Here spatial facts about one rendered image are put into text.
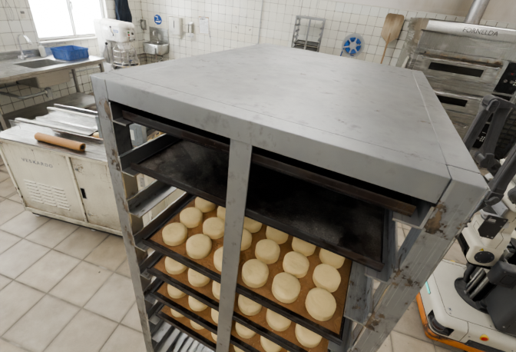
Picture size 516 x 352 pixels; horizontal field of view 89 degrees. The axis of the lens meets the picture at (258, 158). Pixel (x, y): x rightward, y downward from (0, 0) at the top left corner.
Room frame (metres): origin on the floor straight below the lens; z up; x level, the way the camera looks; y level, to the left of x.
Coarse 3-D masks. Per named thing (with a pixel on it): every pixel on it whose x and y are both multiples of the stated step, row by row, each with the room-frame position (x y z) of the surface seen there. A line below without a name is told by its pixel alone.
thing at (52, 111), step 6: (48, 108) 2.16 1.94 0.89; (54, 108) 2.16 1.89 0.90; (54, 114) 2.16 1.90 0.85; (60, 114) 2.15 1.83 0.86; (66, 114) 2.14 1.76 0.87; (72, 114) 2.13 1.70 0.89; (78, 114) 2.12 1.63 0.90; (84, 114) 2.13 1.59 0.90; (84, 120) 2.11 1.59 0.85; (90, 120) 2.10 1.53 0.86
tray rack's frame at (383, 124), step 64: (192, 64) 0.51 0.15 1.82; (256, 64) 0.59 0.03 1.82; (320, 64) 0.69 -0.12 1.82; (128, 128) 0.38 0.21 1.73; (256, 128) 0.27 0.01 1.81; (320, 128) 0.28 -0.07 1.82; (384, 128) 0.30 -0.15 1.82; (448, 128) 0.33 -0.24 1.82; (128, 192) 0.36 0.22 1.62; (448, 192) 0.20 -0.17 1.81; (128, 256) 0.36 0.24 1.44; (384, 320) 0.20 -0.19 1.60
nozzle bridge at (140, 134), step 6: (96, 120) 1.54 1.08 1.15; (132, 126) 1.50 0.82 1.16; (138, 126) 1.50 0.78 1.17; (132, 132) 1.50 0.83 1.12; (138, 132) 1.50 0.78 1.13; (144, 132) 1.52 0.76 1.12; (150, 132) 1.67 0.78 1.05; (156, 132) 1.71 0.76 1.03; (102, 138) 1.54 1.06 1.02; (132, 138) 1.50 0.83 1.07; (138, 138) 1.50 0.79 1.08; (144, 138) 1.52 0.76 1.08; (132, 144) 1.51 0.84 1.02; (138, 144) 1.50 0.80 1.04
